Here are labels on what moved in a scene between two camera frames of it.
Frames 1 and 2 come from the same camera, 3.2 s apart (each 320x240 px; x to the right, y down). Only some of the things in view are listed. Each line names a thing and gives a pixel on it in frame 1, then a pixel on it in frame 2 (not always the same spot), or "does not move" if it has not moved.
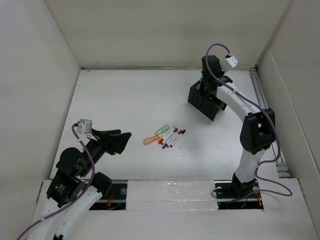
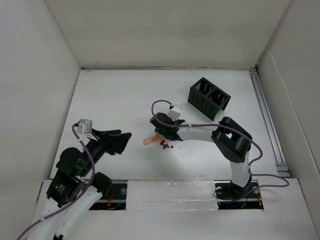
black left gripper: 118,141 does not move
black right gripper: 222,71 -> 156,129
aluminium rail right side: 283,168 does not move
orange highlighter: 150,139 does not move
